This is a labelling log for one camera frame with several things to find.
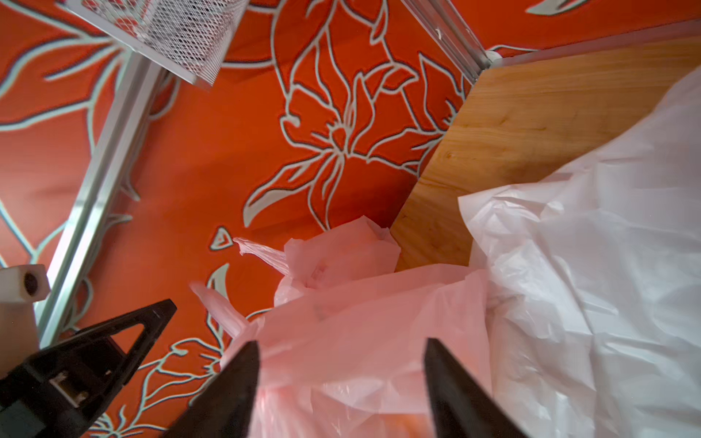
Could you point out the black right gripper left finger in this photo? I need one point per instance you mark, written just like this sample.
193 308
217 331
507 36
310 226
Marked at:
225 408

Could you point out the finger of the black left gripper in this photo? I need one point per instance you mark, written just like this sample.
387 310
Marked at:
101 359

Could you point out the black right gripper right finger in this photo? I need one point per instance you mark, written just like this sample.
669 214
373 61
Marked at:
459 405

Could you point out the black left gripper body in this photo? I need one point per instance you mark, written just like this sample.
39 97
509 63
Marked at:
34 405

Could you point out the pink plastic bag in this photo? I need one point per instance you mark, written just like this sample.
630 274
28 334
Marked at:
356 250
348 361

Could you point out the white translucent plastic bag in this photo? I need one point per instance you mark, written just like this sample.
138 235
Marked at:
594 307

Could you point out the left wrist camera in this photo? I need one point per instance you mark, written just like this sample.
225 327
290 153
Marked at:
21 287

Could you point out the clear wire mesh basket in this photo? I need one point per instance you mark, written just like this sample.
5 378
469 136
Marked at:
189 38

